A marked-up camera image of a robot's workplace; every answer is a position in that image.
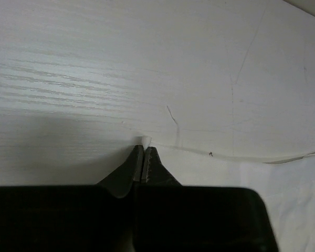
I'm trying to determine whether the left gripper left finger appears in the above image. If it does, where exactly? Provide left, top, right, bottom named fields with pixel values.
left=0, top=145, right=143, bottom=251

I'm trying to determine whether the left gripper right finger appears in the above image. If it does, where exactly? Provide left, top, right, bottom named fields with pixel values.
left=133, top=147, right=278, bottom=251

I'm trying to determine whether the white pleated skirt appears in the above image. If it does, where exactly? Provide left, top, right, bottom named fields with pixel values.
left=142, top=136, right=315, bottom=251

